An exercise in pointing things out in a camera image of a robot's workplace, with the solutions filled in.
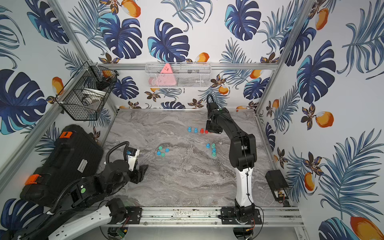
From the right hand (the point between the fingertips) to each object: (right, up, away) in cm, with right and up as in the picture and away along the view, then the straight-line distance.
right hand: (212, 130), depth 98 cm
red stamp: (-7, -1, +8) cm, 11 cm away
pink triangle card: (-29, +32, -8) cm, 44 cm away
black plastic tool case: (-72, -12, -24) cm, 76 cm away
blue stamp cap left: (-36, -15, 0) cm, 39 cm away
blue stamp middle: (0, -13, -3) cm, 13 cm away
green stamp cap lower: (-33, -16, -1) cm, 36 cm away
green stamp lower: (0, -16, -3) cm, 16 cm away
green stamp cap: (-35, -12, +2) cm, 37 cm away
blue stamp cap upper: (-30, -13, 0) cm, 33 cm away
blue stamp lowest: (-15, 0, +9) cm, 18 cm away
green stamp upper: (+1, -10, +2) cm, 11 cm away
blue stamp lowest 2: (-11, -1, +8) cm, 14 cm away
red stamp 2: (-5, -1, -10) cm, 12 cm away
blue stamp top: (-3, -10, +1) cm, 11 cm away
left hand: (-36, -15, -29) cm, 49 cm away
